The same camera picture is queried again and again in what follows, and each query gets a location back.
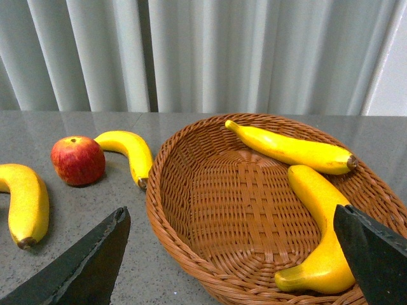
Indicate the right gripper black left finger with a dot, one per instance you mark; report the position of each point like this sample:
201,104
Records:
85,273

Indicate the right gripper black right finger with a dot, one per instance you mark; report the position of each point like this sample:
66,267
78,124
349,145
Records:
375,254

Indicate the red apple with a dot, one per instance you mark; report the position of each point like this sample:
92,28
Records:
78,160

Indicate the yellow banana lower in basket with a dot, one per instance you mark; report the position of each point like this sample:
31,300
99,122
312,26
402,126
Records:
325,270

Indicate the yellow banana in basket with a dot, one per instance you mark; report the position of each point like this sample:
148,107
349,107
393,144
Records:
322,157
325,270

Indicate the yellow banana far left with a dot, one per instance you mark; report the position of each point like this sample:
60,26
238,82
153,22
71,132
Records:
29,211

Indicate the yellow banana upper in basket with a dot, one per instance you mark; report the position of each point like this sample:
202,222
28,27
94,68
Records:
322,157

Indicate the yellow banana beside basket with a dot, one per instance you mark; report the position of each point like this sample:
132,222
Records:
134,147

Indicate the brown wicker basket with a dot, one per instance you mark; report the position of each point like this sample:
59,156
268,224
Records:
227,214

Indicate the white pleated curtain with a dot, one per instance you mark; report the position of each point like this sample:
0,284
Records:
279,57

